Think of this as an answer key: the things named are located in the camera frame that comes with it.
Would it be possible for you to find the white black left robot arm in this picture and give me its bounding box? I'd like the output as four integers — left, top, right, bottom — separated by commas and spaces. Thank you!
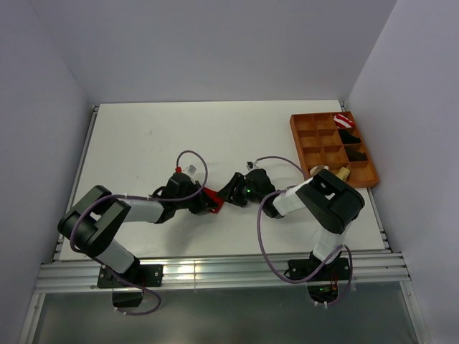
57, 171, 222, 286

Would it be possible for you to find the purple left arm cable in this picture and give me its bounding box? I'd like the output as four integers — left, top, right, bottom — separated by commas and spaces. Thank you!
70, 149, 208, 316

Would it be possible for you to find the red white striped rolled sock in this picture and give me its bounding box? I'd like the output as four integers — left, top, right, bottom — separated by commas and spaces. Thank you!
333, 113, 355, 128

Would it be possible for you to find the brown striped sock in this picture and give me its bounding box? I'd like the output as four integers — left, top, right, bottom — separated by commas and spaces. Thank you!
309, 165, 329, 176

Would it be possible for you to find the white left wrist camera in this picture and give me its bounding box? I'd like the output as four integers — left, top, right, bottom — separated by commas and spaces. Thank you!
184, 165, 197, 176

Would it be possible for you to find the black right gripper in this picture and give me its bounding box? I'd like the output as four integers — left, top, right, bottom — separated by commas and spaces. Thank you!
216, 172, 264, 207

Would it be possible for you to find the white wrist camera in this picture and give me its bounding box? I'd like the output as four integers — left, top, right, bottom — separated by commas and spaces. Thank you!
246, 161, 259, 171
184, 165, 197, 176

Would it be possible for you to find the dark brown rolled sock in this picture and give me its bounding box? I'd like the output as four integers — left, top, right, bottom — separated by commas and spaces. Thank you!
344, 144, 368, 162

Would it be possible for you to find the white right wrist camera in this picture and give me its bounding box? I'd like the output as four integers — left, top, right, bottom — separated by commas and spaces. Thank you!
246, 161, 259, 171

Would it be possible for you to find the wooden compartment tray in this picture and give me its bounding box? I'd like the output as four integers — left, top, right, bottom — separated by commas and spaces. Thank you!
290, 111, 380, 188

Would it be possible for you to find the aluminium frame rail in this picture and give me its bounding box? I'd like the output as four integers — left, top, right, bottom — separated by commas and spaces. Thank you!
33, 252, 411, 294

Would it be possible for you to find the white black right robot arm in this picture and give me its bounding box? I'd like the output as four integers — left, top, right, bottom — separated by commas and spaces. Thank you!
217, 168, 365, 280

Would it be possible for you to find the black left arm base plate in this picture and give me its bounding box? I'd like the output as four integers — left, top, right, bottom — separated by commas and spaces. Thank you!
97, 264, 163, 289

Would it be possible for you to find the yellow sock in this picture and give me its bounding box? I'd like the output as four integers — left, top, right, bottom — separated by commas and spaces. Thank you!
336, 167, 351, 181

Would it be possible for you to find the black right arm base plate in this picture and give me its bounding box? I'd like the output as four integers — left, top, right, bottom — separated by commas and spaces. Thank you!
284, 256, 352, 282

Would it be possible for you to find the black rolled sock upper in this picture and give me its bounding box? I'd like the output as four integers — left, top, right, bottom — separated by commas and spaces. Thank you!
338, 129, 361, 145

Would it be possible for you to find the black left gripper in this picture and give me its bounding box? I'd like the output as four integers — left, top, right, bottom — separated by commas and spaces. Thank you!
175, 181, 218, 214

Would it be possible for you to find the red sock with white pattern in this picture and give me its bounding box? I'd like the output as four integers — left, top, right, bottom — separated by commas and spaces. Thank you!
204, 187, 224, 214

